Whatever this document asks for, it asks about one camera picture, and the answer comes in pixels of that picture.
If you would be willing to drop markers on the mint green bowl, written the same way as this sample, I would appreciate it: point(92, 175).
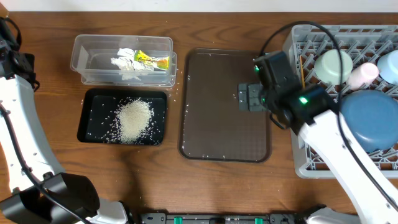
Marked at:
point(327, 67)

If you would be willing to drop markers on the green yellow snack wrapper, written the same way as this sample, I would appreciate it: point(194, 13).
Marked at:
point(162, 63)

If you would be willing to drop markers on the white rice pile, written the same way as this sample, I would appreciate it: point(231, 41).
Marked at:
point(127, 120)

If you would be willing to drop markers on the clear plastic bin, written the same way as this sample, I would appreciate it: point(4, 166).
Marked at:
point(91, 58)

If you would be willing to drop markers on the pink cup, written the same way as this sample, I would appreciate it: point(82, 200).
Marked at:
point(364, 74)

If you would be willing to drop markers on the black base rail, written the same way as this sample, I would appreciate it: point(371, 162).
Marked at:
point(270, 218)

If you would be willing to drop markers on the light blue bowl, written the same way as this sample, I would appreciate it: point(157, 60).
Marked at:
point(387, 66)

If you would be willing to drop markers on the brown serving tray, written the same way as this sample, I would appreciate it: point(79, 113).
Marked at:
point(213, 127)

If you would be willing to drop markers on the dark blue plate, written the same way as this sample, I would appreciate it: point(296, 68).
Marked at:
point(372, 118)

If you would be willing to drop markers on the black plastic tray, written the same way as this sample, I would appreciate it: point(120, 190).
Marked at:
point(90, 94)

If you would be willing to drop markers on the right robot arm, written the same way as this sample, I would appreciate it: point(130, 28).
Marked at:
point(342, 138)

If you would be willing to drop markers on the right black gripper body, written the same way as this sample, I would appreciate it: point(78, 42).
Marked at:
point(272, 96)

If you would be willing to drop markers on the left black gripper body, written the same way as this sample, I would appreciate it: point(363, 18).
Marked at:
point(28, 61)

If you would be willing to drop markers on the wooden chopstick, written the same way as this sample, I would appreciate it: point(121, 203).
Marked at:
point(302, 72)

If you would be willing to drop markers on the white tissue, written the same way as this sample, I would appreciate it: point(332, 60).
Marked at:
point(140, 66)
point(125, 60)

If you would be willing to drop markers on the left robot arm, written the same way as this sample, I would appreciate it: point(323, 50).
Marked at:
point(42, 192)

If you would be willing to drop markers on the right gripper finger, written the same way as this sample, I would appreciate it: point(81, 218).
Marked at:
point(243, 97)
point(255, 102)

